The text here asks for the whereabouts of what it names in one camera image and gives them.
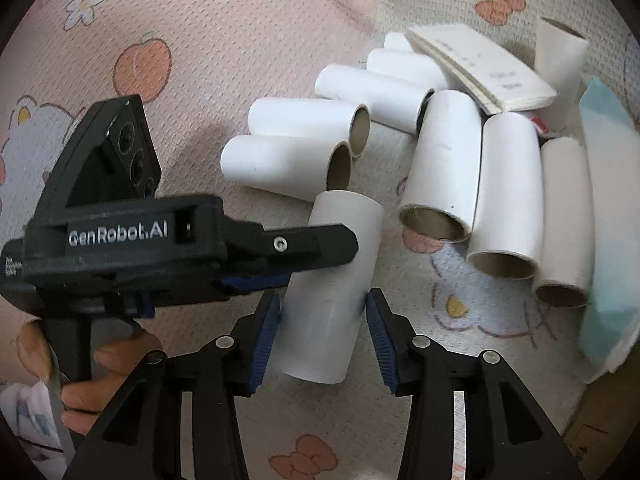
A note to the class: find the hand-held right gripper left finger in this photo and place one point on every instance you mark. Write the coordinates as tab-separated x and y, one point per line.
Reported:
262	345

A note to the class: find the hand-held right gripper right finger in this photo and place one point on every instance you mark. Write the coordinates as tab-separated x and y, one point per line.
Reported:
380	345

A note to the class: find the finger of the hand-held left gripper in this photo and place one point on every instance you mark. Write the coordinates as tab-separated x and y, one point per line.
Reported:
300	247
250	284

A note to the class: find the white paper roll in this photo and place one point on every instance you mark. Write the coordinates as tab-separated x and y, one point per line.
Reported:
330	315

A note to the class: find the pile of white cardboard tubes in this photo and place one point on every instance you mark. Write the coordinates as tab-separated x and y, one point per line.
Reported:
450	160

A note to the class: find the person's left hand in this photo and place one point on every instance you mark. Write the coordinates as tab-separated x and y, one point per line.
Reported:
120	350

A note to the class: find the cartoon printed blanket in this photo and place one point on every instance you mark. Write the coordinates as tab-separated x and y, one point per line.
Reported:
200	35

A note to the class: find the brown cardboard box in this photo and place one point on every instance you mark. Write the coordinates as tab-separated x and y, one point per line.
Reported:
595	435

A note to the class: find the white paper pad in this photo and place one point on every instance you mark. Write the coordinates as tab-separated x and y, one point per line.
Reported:
490	70

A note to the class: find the light blue packet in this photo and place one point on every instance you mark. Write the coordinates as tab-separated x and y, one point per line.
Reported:
610	210

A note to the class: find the small red object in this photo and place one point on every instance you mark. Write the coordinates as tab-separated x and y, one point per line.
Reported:
542	125

